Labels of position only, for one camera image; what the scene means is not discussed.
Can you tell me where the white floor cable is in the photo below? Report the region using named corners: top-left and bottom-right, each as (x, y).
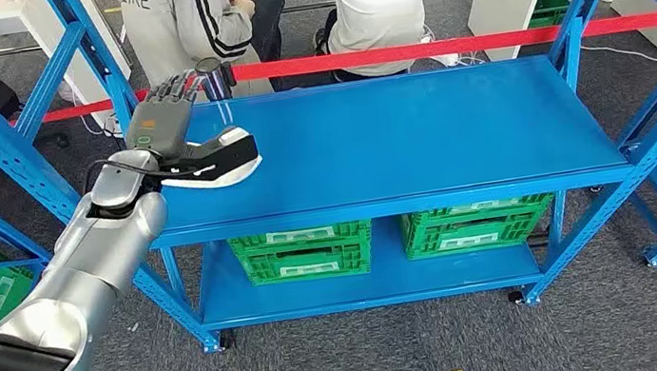
top-left (580, 36), bottom-right (657, 79)

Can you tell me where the white power strip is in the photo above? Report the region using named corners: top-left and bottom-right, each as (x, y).
top-left (419, 29), bottom-right (461, 71)

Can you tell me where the black office chair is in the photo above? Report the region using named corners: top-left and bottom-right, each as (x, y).
top-left (8, 104), bottom-right (74, 157)

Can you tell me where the red barrier belt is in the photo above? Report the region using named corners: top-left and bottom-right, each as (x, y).
top-left (0, 9), bottom-right (657, 137)

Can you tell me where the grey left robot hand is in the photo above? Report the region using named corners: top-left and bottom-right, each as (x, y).
top-left (117, 67), bottom-right (219, 168)

